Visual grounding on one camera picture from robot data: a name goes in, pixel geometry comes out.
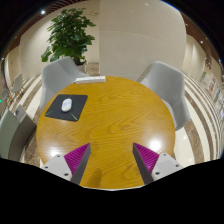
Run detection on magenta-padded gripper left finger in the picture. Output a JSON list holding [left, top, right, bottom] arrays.
[[40, 142, 92, 185]]

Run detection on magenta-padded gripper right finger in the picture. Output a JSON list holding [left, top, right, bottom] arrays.
[[131, 142, 184, 185]]

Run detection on white cartoon-print computer mouse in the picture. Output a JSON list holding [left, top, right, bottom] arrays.
[[60, 97, 73, 113]]

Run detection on black mouse pad green lines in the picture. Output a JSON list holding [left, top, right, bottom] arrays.
[[44, 93, 89, 123]]

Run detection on grey-green box-shaped chair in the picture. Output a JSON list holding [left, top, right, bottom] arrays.
[[0, 104, 38, 162]]

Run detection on grey shell chair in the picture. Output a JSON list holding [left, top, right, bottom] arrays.
[[39, 56, 89, 111], [136, 60, 191, 132]]

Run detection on white power strip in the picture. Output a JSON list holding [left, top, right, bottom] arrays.
[[74, 75, 107, 84]]

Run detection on white plant pot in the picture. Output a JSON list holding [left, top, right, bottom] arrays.
[[74, 59, 88, 73]]

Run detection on small white chair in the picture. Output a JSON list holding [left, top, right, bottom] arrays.
[[9, 72, 24, 96]]

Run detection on green leafy indoor plant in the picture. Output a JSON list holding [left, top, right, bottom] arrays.
[[40, 8, 97, 65]]

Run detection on red and white wall poster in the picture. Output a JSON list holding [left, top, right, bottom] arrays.
[[207, 74, 218, 98]]

